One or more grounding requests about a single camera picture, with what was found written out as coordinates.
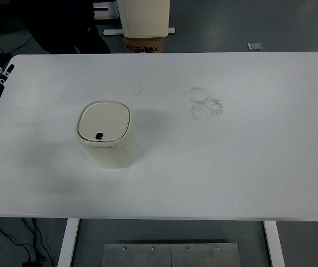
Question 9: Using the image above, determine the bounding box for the cream trash bin with lid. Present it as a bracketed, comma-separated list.
[75, 100, 138, 170]

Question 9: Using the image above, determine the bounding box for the large white bin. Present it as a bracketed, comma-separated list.
[116, 0, 171, 38]

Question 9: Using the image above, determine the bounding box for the white table foot bar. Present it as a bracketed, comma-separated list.
[103, 26, 176, 36]

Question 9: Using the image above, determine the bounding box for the brown cardboard box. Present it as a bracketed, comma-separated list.
[123, 36, 165, 54]

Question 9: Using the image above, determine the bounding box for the white table leg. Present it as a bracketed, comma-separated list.
[57, 219, 80, 267]
[262, 220, 286, 267]

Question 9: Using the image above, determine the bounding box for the grey metal plate with screws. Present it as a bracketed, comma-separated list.
[170, 243, 241, 267]
[102, 243, 172, 267]

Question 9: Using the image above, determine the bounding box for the small grey floor plate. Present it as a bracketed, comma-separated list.
[246, 42, 264, 52]

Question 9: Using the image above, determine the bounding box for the thin black cable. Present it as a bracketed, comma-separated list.
[8, 36, 34, 56]

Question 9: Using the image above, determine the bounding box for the black floor cable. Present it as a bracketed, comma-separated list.
[0, 216, 54, 267]

